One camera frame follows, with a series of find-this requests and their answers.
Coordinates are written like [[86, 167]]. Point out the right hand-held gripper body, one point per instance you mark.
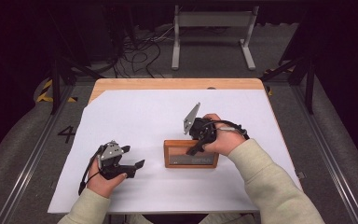
[[203, 130]]

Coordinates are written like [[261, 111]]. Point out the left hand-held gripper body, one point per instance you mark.
[[112, 166]]

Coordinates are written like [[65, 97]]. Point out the wooden board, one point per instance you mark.
[[177, 157]]

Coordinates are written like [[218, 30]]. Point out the person's left hand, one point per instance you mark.
[[101, 185]]

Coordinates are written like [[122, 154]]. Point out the person's right hand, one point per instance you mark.
[[227, 140]]

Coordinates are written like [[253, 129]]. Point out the white paper sheet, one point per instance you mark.
[[136, 118]]

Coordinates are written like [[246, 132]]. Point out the wooden table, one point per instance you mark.
[[167, 84]]

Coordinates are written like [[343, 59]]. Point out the yellow black floor tape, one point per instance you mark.
[[270, 90], [45, 90]]

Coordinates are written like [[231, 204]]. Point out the grey metal stand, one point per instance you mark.
[[214, 19]]

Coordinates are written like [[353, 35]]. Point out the metal floor rail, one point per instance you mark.
[[34, 161], [329, 161]]

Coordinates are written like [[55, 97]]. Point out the black metal frame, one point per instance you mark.
[[309, 90], [55, 90]]

